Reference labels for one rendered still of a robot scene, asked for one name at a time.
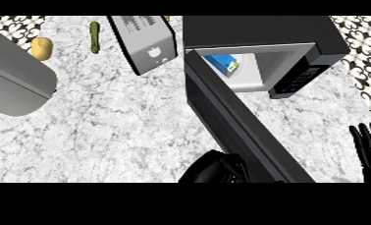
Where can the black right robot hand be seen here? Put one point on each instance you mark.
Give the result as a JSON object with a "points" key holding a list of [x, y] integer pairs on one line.
{"points": [[364, 150]]}

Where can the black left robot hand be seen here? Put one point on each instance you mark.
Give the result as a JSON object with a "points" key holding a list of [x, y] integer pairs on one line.
{"points": [[216, 168]]}

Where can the black microwave door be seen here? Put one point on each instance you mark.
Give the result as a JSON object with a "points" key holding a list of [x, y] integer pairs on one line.
{"points": [[228, 111]]}

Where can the blue milk carton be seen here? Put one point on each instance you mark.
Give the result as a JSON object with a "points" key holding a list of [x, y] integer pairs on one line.
{"points": [[220, 62]]}

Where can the black microwave body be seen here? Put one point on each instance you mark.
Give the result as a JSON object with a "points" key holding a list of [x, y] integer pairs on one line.
{"points": [[261, 30]]}

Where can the grey toaster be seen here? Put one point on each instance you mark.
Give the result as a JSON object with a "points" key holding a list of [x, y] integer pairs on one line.
{"points": [[145, 44]]}

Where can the small yellow object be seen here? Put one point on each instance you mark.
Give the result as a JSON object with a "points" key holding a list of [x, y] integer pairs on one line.
{"points": [[167, 18]]}

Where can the green cucumber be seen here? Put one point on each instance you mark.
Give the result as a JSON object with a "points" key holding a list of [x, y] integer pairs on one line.
{"points": [[95, 37]]}

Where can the yellow potato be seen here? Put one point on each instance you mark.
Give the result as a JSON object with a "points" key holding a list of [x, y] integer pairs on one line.
{"points": [[42, 48]]}

